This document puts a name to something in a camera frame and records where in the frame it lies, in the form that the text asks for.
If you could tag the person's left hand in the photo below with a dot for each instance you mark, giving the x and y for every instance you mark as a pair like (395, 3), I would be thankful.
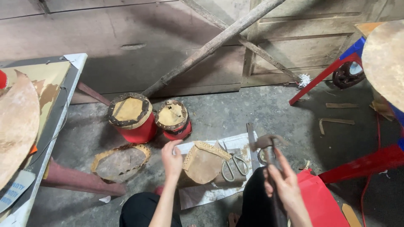
(172, 162)

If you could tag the person's right hand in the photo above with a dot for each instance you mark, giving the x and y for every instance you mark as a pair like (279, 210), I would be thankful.
(285, 187)

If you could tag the person's left fingers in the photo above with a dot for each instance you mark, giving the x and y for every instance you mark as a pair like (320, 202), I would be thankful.
(170, 144)

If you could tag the small red drum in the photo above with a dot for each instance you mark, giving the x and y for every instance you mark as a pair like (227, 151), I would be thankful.
(174, 118)

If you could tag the large red drum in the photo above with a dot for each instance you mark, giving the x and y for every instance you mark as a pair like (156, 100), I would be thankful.
(135, 126)

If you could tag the tan leather drum skin piece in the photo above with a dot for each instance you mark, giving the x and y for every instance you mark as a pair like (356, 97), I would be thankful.
(203, 165)

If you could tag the white paper sheet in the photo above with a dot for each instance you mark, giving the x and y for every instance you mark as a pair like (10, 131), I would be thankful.
(205, 195)

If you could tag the metal scissors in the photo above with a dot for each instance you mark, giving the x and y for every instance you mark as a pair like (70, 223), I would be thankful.
(235, 165)

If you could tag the person's black trousers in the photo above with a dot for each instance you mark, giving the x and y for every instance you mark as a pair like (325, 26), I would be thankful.
(142, 211)

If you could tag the hand saw blade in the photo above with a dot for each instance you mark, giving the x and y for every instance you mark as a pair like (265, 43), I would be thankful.
(251, 138)

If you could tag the white paper scrap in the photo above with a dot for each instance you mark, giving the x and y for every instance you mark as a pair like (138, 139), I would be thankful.
(105, 199)

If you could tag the tape roll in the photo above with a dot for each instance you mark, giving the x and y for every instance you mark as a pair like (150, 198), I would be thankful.
(261, 156)

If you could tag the person's foot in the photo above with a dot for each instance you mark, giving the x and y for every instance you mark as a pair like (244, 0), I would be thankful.
(233, 219)

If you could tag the thick wooden pole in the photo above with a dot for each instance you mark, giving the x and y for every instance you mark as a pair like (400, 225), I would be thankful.
(214, 42)

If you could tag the metal-edged work table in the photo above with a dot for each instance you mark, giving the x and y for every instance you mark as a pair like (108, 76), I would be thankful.
(53, 104)

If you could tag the thin wooden slat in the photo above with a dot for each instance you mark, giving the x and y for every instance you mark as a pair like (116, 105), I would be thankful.
(268, 60)

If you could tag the white shredded scrap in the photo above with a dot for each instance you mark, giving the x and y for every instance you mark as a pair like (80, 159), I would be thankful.
(304, 80)

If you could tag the round rawhide disc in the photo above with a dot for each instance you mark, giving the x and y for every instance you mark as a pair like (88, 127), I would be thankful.
(15, 126)
(385, 63)

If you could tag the red paper sheet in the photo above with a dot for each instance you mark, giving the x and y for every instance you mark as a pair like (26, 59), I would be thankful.
(318, 201)

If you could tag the blue and white label sheet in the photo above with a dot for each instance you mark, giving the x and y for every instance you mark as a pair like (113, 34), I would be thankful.
(15, 190)

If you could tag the bent leather strip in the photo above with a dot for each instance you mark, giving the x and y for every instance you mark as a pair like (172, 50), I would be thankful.
(336, 120)

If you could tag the weathered wooden door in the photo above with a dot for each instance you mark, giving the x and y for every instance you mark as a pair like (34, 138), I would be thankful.
(303, 41)

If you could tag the straight leather strip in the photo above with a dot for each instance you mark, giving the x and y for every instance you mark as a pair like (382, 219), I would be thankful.
(342, 105)

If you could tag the red object on table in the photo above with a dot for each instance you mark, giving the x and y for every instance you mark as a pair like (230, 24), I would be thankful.
(2, 79)

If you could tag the tan leather offcut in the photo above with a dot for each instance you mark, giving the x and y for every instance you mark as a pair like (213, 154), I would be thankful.
(351, 216)

